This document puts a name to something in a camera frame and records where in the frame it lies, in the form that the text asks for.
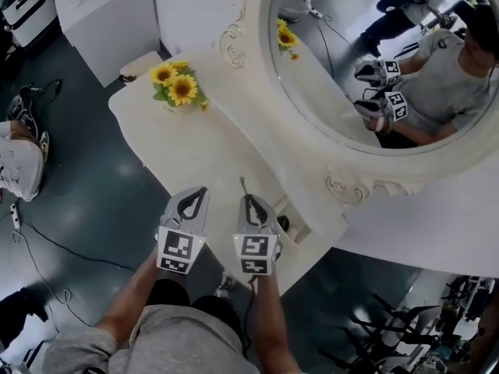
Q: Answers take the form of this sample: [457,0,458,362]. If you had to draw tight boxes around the person's grey shirt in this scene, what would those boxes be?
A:
[42,304,260,374]

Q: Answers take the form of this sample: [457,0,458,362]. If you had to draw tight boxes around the black white sneaker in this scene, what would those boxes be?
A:
[7,86,41,140]

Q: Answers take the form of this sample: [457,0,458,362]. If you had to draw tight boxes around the sunflower bouquet in white pot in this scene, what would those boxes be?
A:
[149,59,211,113]

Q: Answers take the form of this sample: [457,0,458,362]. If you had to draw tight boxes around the person's black shorts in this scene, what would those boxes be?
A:
[146,278,245,334]

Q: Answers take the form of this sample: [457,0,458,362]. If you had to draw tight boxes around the white vanity table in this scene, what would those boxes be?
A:
[107,0,499,298]

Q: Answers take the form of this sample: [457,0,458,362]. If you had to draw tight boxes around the oval mirror with cream frame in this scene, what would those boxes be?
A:
[212,0,499,210]

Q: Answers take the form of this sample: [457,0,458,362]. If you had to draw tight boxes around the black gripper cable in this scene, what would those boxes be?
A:
[241,277,259,358]

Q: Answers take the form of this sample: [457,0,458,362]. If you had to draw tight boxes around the black white office chair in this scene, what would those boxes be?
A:
[317,294,444,374]

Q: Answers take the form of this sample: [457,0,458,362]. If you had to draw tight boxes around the person's left forearm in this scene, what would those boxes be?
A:
[97,259,188,342]

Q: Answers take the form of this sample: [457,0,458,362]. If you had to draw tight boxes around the white low cabinet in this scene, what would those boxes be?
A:
[52,0,161,89]

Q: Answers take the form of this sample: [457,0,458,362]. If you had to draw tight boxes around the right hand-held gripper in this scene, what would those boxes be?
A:
[232,194,283,277]

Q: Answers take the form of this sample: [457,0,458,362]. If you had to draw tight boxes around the black floor cable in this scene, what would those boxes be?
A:
[19,220,137,273]

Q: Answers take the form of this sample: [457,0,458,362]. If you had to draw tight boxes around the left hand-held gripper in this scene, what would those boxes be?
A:
[154,186,211,276]

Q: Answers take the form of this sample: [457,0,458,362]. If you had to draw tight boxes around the small cream drawer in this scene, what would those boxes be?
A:
[271,194,313,248]

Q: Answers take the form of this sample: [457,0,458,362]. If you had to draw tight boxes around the white service robot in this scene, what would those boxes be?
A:
[0,0,59,48]

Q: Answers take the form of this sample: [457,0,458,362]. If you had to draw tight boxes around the person's white shoe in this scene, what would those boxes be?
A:
[214,270,235,299]

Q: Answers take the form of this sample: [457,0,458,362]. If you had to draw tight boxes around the white floor cable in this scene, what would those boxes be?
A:
[11,230,94,327]

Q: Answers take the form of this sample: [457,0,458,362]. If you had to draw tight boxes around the person's right forearm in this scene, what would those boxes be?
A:
[249,273,301,374]

